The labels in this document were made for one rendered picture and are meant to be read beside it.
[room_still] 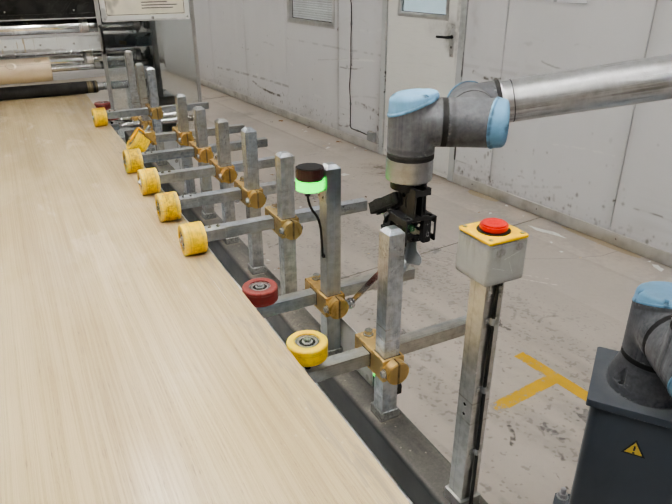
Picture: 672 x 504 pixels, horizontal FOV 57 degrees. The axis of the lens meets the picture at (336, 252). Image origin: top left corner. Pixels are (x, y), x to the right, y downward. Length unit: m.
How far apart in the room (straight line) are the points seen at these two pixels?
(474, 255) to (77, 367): 0.74
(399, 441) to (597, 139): 3.04
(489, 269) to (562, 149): 3.37
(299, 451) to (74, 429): 0.36
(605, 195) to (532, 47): 1.05
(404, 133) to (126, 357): 0.66
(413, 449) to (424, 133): 0.61
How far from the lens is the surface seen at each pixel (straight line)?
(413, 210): 1.17
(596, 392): 1.69
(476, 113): 1.14
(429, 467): 1.24
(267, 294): 1.36
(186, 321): 1.30
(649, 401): 1.68
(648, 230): 3.98
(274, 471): 0.94
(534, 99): 1.29
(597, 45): 4.03
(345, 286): 1.48
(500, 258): 0.88
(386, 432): 1.30
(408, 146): 1.14
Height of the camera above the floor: 1.56
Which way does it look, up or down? 25 degrees down
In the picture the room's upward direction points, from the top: straight up
